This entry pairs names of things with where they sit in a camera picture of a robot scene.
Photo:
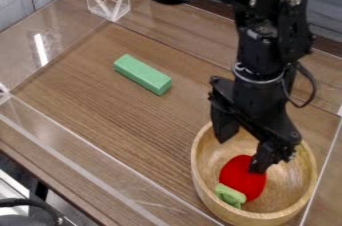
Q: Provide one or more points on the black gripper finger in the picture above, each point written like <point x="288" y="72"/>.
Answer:
<point x="263" y="158"/>
<point x="225" y="122"/>

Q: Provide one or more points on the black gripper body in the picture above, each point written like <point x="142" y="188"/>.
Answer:
<point x="259" y="106"/>

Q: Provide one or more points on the red plush tomato green stem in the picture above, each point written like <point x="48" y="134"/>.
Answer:
<point x="239" y="185"/>

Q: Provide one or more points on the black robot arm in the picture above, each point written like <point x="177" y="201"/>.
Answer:
<point x="274" y="38"/>

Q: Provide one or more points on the wooden bowl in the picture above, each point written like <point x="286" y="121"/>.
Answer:
<point x="289" y="184"/>

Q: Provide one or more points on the green rectangular block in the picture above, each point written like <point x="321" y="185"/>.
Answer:
<point x="143" y="74"/>

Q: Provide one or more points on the clear acrylic corner bracket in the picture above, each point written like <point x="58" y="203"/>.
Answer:
<point x="110" y="9"/>

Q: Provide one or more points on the clear acrylic enclosure wall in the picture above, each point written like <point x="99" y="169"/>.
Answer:
<point x="115" y="143"/>

